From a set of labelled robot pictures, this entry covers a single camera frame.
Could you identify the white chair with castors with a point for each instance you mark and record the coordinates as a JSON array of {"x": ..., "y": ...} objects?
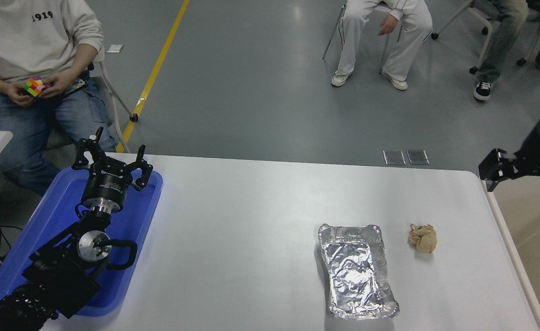
[
  {"x": 520, "y": 61},
  {"x": 473, "y": 70},
  {"x": 133, "y": 119}
]

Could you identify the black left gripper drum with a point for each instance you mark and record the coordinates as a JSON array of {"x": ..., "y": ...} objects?
[{"x": 105, "y": 187}]

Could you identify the colourful puzzle cube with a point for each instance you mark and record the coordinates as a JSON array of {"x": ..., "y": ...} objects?
[{"x": 35, "y": 86}]

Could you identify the white card on floor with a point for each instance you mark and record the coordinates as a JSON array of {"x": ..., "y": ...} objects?
[{"x": 114, "y": 48}]

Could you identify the silver foil tray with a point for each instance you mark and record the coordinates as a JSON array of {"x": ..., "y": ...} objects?
[{"x": 357, "y": 271}]

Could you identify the metal floor plate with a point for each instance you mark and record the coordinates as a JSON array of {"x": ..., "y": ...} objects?
[
  {"x": 417, "y": 157},
  {"x": 394, "y": 157}
]

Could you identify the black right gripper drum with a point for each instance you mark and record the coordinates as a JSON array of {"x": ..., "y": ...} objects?
[{"x": 538, "y": 156}]

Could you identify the person in printed top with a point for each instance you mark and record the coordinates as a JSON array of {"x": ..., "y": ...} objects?
[{"x": 26, "y": 46}]

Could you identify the crumpled tan paper ball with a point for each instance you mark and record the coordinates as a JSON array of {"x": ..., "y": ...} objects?
[{"x": 422, "y": 239}]

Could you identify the blue plastic tray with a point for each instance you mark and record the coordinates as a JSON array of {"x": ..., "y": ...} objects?
[{"x": 134, "y": 216}]

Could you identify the person's right hand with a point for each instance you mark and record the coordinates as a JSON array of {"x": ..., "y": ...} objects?
[{"x": 19, "y": 96}]

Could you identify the person in striped white trousers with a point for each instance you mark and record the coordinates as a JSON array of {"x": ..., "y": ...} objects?
[{"x": 403, "y": 41}]

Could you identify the person's left hand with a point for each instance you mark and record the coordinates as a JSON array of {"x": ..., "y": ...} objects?
[
  {"x": 389, "y": 25},
  {"x": 60, "y": 82}
]

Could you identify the white chair with thin legs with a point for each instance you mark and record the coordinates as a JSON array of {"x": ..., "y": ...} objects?
[{"x": 383, "y": 55}]

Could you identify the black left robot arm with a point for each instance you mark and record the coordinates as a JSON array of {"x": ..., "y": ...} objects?
[{"x": 58, "y": 276}]

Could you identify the person with black white sneaker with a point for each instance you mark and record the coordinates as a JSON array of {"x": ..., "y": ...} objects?
[{"x": 504, "y": 27}]

